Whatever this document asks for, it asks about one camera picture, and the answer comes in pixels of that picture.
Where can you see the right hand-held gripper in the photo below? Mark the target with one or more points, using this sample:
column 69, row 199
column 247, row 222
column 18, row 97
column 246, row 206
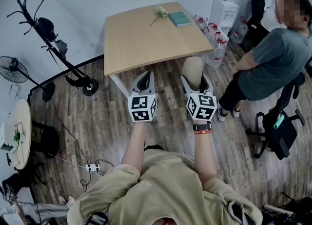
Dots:
column 201, row 108

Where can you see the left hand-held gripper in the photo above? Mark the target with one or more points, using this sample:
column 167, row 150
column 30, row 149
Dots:
column 142, row 108

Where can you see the person's right forearm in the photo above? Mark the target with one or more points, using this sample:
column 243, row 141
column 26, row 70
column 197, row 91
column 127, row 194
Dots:
column 204, row 153

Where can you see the person's left forearm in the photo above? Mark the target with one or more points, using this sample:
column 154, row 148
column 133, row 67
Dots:
column 135, row 143

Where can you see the white table leg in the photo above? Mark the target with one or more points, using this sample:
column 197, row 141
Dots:
column 119, row 85

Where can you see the black wrist watch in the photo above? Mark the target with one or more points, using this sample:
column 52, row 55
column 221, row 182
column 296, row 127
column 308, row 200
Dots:
column 202, row 127

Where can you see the red wristband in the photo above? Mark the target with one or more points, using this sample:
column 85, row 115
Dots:
column 202, row 132

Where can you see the teal book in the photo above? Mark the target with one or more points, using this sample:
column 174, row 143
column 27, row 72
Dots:
column 179, row 19

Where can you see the white artificial flower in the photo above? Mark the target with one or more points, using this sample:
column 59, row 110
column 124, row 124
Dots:
column 162, row 11

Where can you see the white water dispenser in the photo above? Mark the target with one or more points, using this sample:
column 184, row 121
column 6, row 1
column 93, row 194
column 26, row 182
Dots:
column 223, row 11

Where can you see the black coat rack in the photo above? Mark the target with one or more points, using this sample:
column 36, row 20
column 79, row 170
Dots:
column 59, row 54

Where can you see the green cylinder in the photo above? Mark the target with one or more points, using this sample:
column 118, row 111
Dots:
column 278, row 122

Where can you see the grey cloth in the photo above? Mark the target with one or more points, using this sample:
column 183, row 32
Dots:
column 62, row 47

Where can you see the black office chair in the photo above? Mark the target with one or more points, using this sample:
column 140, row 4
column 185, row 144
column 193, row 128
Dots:
column 282, row 131
column 257, row 9

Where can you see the white power strip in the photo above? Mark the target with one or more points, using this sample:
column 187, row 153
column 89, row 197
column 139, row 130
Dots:
column 93, row 167

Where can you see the person's beige sweatshirt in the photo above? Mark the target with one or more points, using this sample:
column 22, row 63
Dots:
column 165, row 190

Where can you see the black cap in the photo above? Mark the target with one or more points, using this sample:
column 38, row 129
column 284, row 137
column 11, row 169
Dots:
column 46, row 28

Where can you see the small round wooden table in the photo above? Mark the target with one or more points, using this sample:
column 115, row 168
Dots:
column 23, row 114

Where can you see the black floor fan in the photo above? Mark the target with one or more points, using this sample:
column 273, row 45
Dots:
column 11, row 69

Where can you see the small green plant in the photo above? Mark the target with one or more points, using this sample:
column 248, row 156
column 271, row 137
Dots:
column 16, row 137

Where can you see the white box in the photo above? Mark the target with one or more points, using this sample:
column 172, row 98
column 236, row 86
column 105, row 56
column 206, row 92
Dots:
column 8, row 146

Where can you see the black equipment pile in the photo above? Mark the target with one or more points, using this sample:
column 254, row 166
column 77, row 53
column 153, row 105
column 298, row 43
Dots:
column 290, row 211

